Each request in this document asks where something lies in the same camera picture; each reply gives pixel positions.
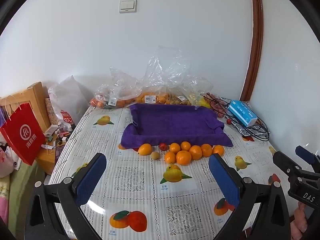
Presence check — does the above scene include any white wall switch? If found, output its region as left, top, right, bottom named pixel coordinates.
left=119, top=0, right=137, bottom=13

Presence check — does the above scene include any bag of red fruits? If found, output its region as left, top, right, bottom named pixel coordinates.
left=203, top=93, right=230, bottom=118

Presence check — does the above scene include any small brown kiwi fruit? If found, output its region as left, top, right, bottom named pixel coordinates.
left=150, top=151, right=161, bottom=160

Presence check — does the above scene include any oval orange kumquat fruit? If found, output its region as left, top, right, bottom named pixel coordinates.
left=138, top=144, right=152, bottom=155

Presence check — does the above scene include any yellow snack bag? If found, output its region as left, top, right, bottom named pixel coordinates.
left=188, top=93, right=212, bottom=109

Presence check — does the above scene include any white plastic bag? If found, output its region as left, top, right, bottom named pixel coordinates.
left=48, top=75, right=93, bottom=126

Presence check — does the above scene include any large orange tangerine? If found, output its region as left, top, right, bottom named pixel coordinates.
left=176, top=151, right=192, bottom=166

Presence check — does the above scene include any fruit print tablecloth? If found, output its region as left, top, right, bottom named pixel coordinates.
left=47, top=104, right=293, bottom=240

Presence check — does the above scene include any purple towel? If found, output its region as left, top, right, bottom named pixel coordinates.
left=121, top=103, right=233, bottom=148

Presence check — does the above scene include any red paper shopping bag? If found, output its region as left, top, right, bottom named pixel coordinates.
left=1, top=103, right=45, bottom=166

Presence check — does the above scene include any clear bag of tangerines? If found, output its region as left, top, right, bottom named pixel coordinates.
left=89, top=67, right=142, bottom=109

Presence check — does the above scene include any small red apple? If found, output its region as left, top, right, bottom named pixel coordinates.
left=159, top=142, right=168, bottom=151

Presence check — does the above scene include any brown wooden door frame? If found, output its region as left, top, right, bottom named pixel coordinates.
left=240, top=0, right=264, bottom=101

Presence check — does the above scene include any right human hand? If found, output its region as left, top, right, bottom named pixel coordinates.
left=290, top=202, right=308, bottom=240

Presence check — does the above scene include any blue tissue pack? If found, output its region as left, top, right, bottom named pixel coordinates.
left=228, top=100, right=258, bottom=127

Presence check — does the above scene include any patterned grey pouch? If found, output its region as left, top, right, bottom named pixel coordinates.
left=231, top=116, right=269, bottom=140

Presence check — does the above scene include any wooden chair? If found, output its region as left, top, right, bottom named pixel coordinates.
left=1, top=82, right=51, bottom=132

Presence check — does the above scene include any clear bag of kumquats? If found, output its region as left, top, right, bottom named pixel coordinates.
left=135, top=46, right=213, bottom=106

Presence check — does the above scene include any black cable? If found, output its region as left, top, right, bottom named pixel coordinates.
left=203, top=93, right=271, bottom=142

